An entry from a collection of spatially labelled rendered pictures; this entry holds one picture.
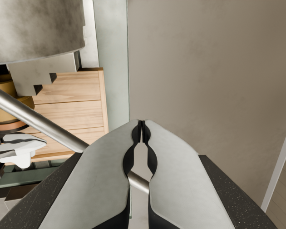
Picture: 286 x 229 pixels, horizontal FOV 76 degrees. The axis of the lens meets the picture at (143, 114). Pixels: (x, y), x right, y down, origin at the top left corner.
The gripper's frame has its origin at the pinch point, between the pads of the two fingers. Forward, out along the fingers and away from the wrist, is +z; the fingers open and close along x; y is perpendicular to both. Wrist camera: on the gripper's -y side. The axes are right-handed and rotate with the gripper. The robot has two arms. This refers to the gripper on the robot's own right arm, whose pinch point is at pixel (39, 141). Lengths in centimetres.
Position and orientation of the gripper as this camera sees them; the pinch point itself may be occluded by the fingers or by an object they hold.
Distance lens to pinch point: 45.9
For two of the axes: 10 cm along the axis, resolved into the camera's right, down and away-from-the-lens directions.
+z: 9.8, -0.8, 1.9
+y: -0.1, 8.8, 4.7
